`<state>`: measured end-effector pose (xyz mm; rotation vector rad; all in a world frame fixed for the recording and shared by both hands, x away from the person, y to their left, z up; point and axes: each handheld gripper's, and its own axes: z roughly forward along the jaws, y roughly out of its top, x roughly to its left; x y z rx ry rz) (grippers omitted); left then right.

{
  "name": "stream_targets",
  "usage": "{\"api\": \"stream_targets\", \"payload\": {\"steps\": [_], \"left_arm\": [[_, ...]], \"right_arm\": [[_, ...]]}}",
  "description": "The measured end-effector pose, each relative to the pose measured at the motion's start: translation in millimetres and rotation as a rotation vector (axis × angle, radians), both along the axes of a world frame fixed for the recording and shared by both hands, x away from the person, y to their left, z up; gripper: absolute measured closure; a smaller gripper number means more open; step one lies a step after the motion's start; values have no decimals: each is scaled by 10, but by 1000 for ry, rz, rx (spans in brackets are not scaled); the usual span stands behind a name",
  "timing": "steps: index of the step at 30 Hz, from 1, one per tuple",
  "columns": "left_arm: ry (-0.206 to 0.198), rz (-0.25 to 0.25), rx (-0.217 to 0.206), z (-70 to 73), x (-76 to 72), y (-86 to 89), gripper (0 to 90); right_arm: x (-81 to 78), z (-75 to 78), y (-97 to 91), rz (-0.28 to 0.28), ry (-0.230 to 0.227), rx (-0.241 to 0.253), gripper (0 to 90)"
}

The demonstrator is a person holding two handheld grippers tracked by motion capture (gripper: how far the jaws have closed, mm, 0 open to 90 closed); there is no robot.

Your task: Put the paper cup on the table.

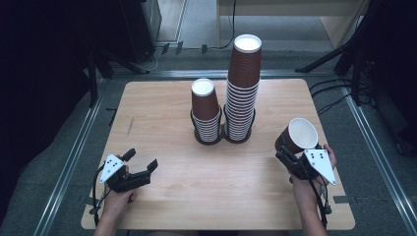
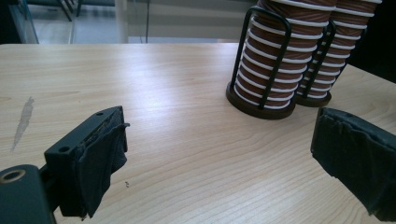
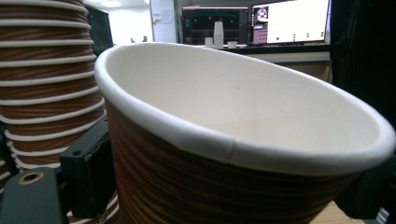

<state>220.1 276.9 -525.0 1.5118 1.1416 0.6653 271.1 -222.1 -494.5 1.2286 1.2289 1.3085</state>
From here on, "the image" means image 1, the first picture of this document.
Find black double cup holder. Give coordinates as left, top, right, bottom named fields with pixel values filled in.
left=189, top=103, right=257, bottom=147

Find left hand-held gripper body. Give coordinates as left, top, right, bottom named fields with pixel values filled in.
left=98, top=153, right=152, bottom=194

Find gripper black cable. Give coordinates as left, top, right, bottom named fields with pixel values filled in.
left=90, top=164, right=112, bottom=228
left=299, top=160, right=332, bottom=230

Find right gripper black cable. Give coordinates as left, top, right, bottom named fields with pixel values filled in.
left=299, top=160, right=332, bottom=230

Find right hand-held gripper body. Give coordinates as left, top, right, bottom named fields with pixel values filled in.
left=274, top=147, right=338, bottom=187

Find black floor cables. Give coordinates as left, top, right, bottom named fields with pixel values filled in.
left=308, top=77, right=377, bottom=116

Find person's right hand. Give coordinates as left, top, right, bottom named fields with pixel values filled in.
left=288, top=143, right=338, bottom=206

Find white floor cable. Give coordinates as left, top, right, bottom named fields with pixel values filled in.
left=135, top=44, right=165, bottom=75

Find short stack of paper cups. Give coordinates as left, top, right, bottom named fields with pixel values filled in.
left=191, top=78, right=222, bottom=144

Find person's left hand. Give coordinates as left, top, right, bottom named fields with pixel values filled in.
left=101, top=154, right=139, bottom=214

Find tall stack of paper cups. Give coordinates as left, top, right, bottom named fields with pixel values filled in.
left=223, top=33, right=264, bottom=143

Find dark cabinet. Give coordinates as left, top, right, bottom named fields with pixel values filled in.
left=118, top=0, right=162, bottom=64

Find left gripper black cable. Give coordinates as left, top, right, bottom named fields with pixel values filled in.
left=90, top=164, right=112, bottom=228

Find brown paper cup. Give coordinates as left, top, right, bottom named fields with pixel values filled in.
left=274, top=117, right=320, bottom=155

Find black metal stand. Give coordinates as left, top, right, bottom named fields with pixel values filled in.
left=86, top=48, right=150, bottom=108

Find black tripod stand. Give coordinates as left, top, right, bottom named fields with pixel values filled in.
left=294, top=0, right=417, bottom=107

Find light wooden cabinet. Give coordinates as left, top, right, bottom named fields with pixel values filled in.
left=215, top=0, right=371, bottom=49

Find aluminium floor rail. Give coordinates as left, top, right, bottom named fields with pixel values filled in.
left=32, top=78, right=110, bottom=236
left=110, top=68, right=336, bottom=81
left=339, top=86, right=417, bottom=236

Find black hanging cable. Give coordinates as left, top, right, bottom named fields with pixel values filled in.
left=209, top=0, right=238, bottom=51

